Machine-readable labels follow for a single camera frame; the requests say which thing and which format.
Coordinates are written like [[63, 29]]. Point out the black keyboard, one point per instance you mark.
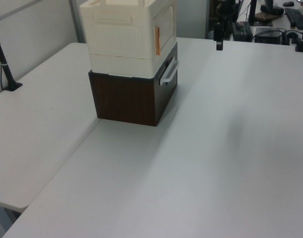
[[295, 17]]

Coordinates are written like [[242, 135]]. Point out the grey metal frame post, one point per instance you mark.
[[76, 21]]

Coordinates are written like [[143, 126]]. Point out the black computer mouse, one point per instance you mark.
[[288, 4]]

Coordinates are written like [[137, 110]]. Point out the brown wooden board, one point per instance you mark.
[[263, 17]]

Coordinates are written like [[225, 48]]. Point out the cream plastic cabinet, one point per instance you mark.
[[116, 37]]

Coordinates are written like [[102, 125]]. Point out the black camera stand pole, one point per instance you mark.
[[3, 64]]

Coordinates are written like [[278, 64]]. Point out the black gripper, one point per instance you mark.
[[217, 31]]

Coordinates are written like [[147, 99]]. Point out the black electronics box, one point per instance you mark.
[[268, 36]]

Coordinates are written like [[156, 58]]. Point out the dark brown drawer box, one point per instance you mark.
[[124, 99]]

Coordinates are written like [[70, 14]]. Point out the black desktop device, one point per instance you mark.
[[241, 31]]

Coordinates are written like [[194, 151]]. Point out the black monitor base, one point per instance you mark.
[[271, 10]]

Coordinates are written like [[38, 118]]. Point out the cream cabinet door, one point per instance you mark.
[[166, 27]]

